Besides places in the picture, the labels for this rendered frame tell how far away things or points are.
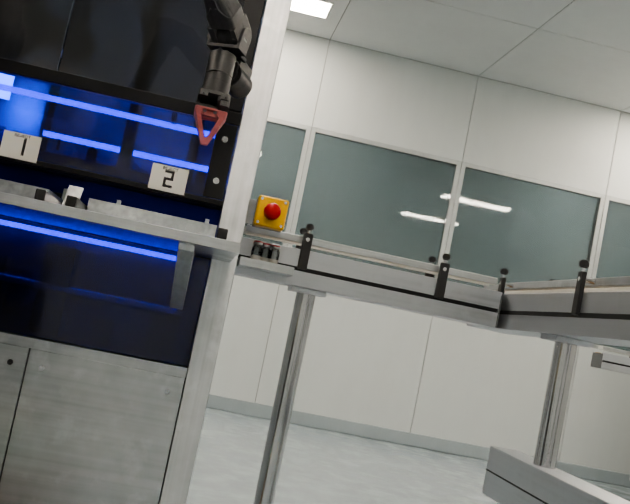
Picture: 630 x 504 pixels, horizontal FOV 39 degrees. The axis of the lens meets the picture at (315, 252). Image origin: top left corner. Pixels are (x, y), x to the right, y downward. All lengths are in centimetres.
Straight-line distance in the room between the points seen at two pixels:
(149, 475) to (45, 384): 31
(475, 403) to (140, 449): 516
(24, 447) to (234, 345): 465
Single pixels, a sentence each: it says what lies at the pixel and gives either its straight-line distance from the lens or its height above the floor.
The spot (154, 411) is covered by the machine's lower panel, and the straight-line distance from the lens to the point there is 207.
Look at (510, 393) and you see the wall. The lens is 713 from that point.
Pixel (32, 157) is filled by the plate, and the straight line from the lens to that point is 211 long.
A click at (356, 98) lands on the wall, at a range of 695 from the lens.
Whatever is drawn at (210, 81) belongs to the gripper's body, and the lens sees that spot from 186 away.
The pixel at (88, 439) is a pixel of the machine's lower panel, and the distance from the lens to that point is 209.
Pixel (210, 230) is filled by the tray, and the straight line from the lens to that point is 180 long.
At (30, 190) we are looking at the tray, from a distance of 184.
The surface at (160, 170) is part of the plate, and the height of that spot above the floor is 104.
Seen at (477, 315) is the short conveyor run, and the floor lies 86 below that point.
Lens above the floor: 76
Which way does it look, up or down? 5 degrees up
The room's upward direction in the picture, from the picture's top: 12 degrees clockwise
